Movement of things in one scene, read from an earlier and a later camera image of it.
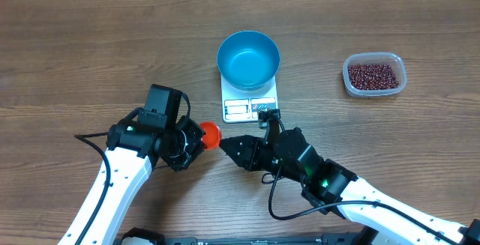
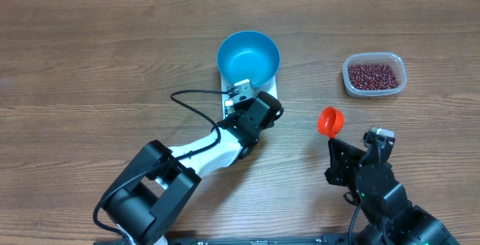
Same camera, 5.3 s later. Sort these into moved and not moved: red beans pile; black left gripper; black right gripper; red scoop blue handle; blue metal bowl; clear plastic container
Moved: black right gripper; red scoop blue handle; black left gripper
Not moved: blue metal bowl; clear plastic container; red beans pile
